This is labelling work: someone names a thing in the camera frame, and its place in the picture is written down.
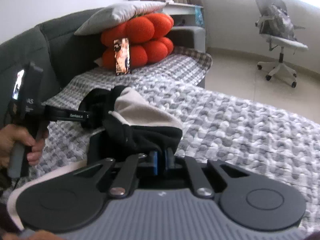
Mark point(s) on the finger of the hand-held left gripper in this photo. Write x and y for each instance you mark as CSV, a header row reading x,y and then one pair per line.
x,y
67,116

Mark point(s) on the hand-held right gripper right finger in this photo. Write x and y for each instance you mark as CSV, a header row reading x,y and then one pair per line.
x,y
168,162

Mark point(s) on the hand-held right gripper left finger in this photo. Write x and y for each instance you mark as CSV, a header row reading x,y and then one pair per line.
x,y
154,165

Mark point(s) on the beige and black shirt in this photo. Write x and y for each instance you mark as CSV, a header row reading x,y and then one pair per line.
x,y
145,120

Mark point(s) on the person's left hand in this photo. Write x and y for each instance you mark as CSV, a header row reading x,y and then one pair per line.
x,y
10,140

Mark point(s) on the grey sofa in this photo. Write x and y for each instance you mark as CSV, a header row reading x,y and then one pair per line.
x,y
57,45

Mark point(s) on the grey white quilted blanket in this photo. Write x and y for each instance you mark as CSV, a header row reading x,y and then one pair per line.
x,y
225,130

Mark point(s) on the smartphone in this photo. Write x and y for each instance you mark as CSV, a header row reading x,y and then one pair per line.
x,y
122,57

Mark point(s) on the white pillow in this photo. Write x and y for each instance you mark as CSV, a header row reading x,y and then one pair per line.
x,y
117,15

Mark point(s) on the orange pumpkin cushion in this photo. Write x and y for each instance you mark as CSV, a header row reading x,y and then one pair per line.
x,y
145,30

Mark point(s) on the blue plastic bag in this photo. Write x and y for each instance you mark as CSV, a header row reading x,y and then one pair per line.
x,y
199,17

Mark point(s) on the white desk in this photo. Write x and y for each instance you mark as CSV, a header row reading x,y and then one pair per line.
x,y
180,8

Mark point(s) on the white office chair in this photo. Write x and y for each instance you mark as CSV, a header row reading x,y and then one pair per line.
x,y
285,45

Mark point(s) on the grey backpack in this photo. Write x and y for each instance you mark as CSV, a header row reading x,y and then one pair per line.
x,y
281,22

